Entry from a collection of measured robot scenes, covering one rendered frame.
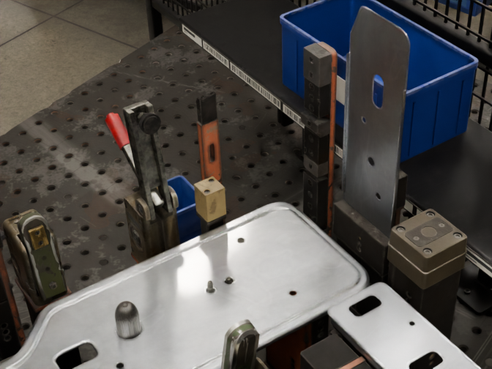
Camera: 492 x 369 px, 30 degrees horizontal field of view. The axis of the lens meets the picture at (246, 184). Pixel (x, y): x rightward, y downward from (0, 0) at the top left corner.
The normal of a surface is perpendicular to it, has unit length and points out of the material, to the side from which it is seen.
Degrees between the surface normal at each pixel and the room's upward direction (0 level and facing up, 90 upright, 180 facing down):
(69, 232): 0
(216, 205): 90
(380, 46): 90
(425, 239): 0
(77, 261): 0
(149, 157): 81
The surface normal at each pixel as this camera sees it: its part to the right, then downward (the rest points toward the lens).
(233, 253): -0.04, -0.78
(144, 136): 0.54, 0.38
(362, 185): -0.84, 0.36
